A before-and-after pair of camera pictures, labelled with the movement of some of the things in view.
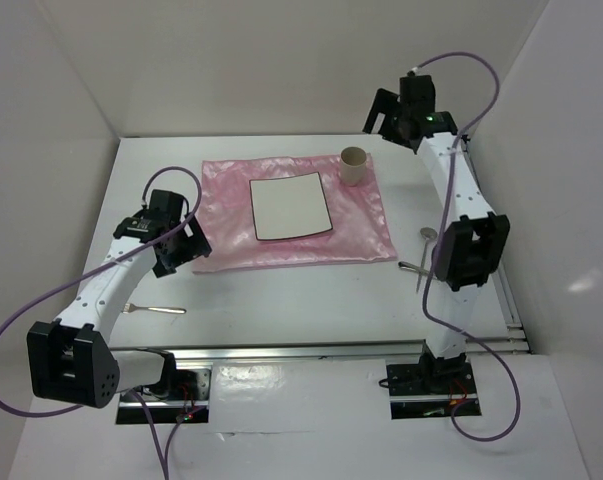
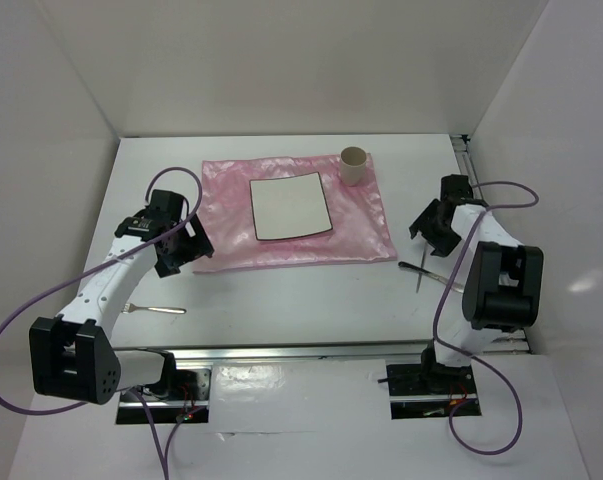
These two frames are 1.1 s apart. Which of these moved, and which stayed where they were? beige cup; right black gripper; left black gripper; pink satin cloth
Moved: right black gripper
Stayed: pink satin cloth; beige cup; left black gripper
